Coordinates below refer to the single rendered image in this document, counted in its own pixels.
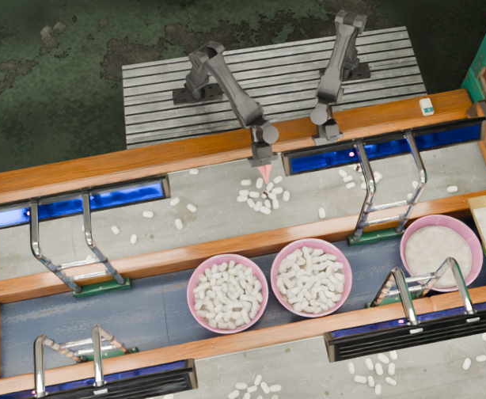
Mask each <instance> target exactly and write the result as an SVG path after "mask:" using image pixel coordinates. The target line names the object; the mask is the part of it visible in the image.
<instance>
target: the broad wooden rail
mask: <svg viewBox="0 0 486 399"><path fill-rule="evenodd" d="M426 98H430V101H431V104H432V107H433V109H434V113H433V114H431V115H427V116H424V115H423V112H422V109H421V107H420V103H419V102H420V100H422V99H426ZM472 105H473V101H472V99H471V97H470V95H469V91H468V90H467V88H465V89H457V90H452V91H448V92H443V93H435V94H430V95H426V96H421V97H413V98H409V99H404V100H399V101H391V102H386V103H382V104H374V105H369V106H365V107H360V108H352V109H348V110H343V111H338V112H333V119H336V120H337V123H338V125H339V131H341V132H342V133H344V137H343V138H342V137H341V138H340V139H338V140H336V142H341V141H346V140H350V139H354V138H359V137H367V136H372V135H380V134H385V133H389V132H394V131H401V130H403V129H407V128H416V127H423V126H428V125H432V124H440V123H445V122H450V121H454V120H462V119H467V118H468V117H467V115H466V111H467V109H468V108H470V107H471V106H472ZM271 125H272V126H274V127H276V128H277V130H278V132H279V137H278V139H277V140H276V141H275V142H274V143H272V144H271V148H272V152H276V153H281V152H286V151H291V150H297V149H302V148H306V147H311V146H315V142H314V141H313V140H312V139H311V135H317V125H316V124H315V123H313V122H312V120H311V119H310V116H308V117H304V118H299V119H295V120H287V121H282V122H278V123H271ZM251 143H252V141H251V136H250V131H249V128H248V129H247V130H246V129H238V130H234V131H226V132H221V133H217V134H213V135H204V136H200V137H195V138H190V139H182V140H177V141H173V142H165V143H160V144H156V145H151V146H143V147H138V148H134V149H129V150H121V151H116V152H111V153H107V154H99V155H94V156H90V157H85V158H77V159H73V160H68V161H60V162H55V163H51V164H46V165H38V166H33V167H28V168H24V169H16V170H11V171H6V172H2V173H0V203H8V202H13V201H17V200H25V199H29V198H30V197H34V196H46V195H51V194H55V193H60V192H69V191H73V190H78V189H80V188H86V187H94V186H99V185H103V184H111V183H116V182H121V181H129V180H133V179H138V178H142V177H150V176H155V175H161V174H164V173H173V172H177V171H182V170H186V169H194V168H199V167H204V166H209V165H217V164H221V163H226V162H234V161H238V160H242V159H247V157H250V156H252V148H251Z"/></svg>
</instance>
